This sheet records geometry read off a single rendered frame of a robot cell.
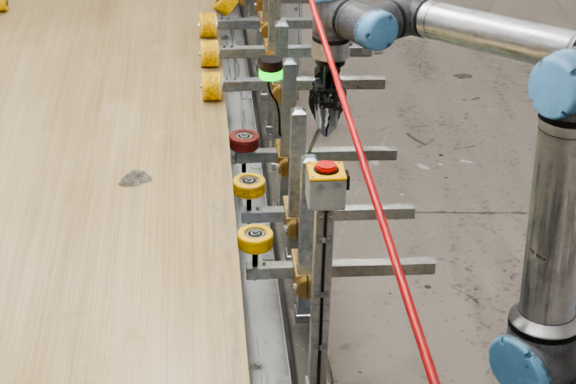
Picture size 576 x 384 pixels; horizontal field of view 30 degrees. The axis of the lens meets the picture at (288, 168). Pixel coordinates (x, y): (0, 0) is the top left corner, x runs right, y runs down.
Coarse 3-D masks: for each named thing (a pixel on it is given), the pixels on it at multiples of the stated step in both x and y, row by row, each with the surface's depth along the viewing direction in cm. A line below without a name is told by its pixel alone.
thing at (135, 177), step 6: (126, 174) 261; (132, 174) 261; (138, 174) 261; (144, 174) 261; (120, 180) 261; (126, 180) 260; (132, 180) 261; (138, 180) 260; (144, 180) 261; (150, 180) 262; (126, 186) 259
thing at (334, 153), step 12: (240, 156) 285; (252, 156) 285; (264, 156) 286; (276, 156) 286; (324, 156) 288; (336, 156) 288; (348, 156) 288; (372, 156) 289; (384, 156) 289; (396, 156) 289
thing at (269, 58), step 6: (264, 60) 270; (270, 60) 270; (276, 60) 270; (270, 72) 269; (276, 72) 270; (282, 78) 273; (282, 84) 272; (270, 90) 274; (282, 90) 273; (276, 102) 276
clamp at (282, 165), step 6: (276, 144) 288; (282, 156) 282; (288, 156) 282; (282, 162) 280; (288, 162) 282; (276, 168) 281; (282, 168) 280; (288, 168) 282; (282, 174) 281; (288, 174) 283
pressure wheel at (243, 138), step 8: (232, 136) 283; (240, 136) 284; (248, 136) 284; (256, 136) 283; (232, 144) 282; (240, 144) 281; (248, 144) 281; (256, 144) 283; (240, 152) 282; (248, 152) 282
